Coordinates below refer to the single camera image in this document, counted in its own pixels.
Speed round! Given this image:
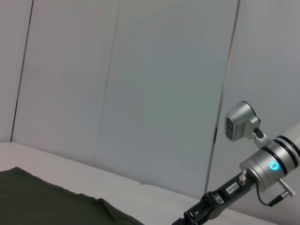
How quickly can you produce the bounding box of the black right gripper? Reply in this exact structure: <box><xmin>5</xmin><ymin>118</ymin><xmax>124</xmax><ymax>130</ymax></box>
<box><xmin>172</xmin><ymin>172</ymin><xmax>257</xmax><ymax>225</ymax></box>

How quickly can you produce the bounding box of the dark green shirt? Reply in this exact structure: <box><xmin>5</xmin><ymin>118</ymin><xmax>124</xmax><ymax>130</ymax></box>
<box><xmin>0</xmin><ymin>166</ymin><xmax>146</xmax><ymax>225</ymax></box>

